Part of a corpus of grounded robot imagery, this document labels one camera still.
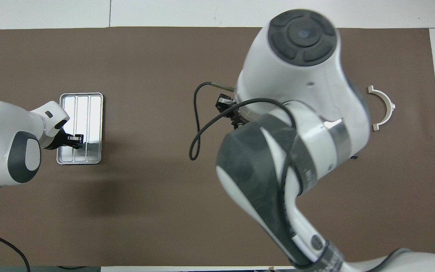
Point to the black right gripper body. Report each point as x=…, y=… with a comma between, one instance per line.
x=240, y=120

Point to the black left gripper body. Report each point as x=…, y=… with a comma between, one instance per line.
x=62, y=140

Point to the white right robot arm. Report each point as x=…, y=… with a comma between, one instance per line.
x=300, y=94

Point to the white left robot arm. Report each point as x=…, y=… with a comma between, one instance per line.
x=2, y=143

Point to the silver metal compartment tray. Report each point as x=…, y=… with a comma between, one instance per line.
x=91, y=113

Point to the brown table mat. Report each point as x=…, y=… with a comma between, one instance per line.
x=145, y=207

